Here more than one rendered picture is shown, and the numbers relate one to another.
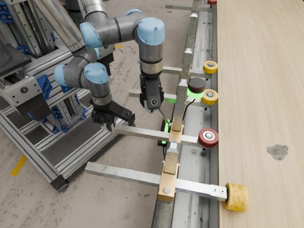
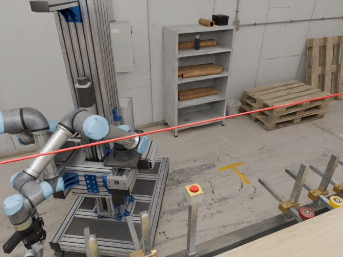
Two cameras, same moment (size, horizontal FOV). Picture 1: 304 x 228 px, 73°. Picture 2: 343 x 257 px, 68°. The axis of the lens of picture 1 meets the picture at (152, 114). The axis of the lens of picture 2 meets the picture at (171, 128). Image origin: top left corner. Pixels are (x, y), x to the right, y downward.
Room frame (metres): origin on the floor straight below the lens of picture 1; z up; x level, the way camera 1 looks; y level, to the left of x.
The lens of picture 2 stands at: (0.71, -0.98, 2.12)
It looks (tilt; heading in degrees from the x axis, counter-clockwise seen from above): 31 degrees down; 57
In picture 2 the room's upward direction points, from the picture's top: straight up
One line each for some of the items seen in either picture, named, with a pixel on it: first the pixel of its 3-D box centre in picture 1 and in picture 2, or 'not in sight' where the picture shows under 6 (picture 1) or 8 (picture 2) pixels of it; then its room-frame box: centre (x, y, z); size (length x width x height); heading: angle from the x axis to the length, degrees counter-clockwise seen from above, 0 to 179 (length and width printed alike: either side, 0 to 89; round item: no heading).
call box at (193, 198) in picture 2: not in sight; (193, 195); (1.30, -0.26, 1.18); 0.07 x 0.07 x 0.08; 78
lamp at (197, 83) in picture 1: (192, 104); not in sight; (0.55, -0.16, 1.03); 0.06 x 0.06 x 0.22; 78
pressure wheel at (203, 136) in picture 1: (206, 142); not in sight; (0.49, -0.23, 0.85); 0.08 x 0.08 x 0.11
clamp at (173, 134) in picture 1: (176, 135); not in sight; (0.53, -0.11, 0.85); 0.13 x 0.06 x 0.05; 168
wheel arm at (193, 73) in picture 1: (175, 71); (137, 247); (1.02, -0.14, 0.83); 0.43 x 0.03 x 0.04; 78
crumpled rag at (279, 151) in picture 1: (280, 150); not in sight; (0.41, -0.49, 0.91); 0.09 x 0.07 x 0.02; 105
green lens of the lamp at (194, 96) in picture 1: (195, 90); not in sight; (0.55, -0.16, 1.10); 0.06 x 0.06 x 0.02
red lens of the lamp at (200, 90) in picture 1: (197, 85); not in sight; (0.55, -0.16, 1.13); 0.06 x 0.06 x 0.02
